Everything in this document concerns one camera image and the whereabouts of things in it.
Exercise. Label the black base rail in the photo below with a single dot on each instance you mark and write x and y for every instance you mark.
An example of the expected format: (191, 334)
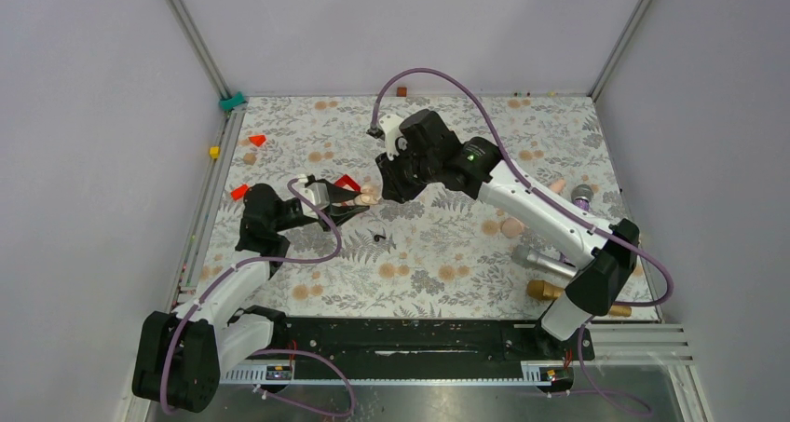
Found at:
(390, 350)

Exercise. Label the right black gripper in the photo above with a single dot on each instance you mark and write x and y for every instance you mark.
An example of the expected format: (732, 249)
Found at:
(394, 189)

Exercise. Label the beige earbud charging case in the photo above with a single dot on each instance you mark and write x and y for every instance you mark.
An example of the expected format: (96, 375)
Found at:
(369, 196)

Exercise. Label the silver microphone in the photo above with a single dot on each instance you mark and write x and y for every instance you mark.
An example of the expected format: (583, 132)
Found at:
(530, 258)

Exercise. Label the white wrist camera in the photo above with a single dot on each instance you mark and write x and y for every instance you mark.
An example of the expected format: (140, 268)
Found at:
(386, 128)
(313, 191)

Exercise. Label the pink toy microphone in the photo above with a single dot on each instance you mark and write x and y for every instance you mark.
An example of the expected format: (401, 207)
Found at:
(511, 227)

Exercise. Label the red plastic basket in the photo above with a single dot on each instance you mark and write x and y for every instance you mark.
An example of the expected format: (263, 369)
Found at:
(346, 182)

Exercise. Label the gold microphone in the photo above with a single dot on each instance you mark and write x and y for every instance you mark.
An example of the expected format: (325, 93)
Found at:
(544, 291)

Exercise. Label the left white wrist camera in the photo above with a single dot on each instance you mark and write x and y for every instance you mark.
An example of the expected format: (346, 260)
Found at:
(313, 191)

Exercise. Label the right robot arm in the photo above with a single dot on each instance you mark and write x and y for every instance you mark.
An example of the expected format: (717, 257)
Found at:
(421, 150)

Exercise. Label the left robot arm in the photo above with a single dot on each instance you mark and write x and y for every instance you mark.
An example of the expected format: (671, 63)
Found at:
(183, 355)

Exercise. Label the orange block lower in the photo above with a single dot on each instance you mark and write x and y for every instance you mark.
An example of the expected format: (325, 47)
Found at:
(239, 192)

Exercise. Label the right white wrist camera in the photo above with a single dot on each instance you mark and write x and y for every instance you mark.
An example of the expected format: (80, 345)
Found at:
(386, 128)

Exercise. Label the orange triangle block upper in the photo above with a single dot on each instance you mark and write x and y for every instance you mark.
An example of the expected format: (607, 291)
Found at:
(257, 140)

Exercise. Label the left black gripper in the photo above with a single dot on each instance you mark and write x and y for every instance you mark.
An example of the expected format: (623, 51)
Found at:
(339, 213)

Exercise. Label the teal block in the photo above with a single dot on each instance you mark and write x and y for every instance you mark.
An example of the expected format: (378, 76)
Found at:
(229, 104)

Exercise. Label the purple glitter microphone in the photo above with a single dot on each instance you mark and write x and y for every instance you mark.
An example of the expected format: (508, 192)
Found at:
(582, 196)

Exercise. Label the floral patterned mat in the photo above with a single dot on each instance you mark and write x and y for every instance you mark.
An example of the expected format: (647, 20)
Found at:
(445, 255)

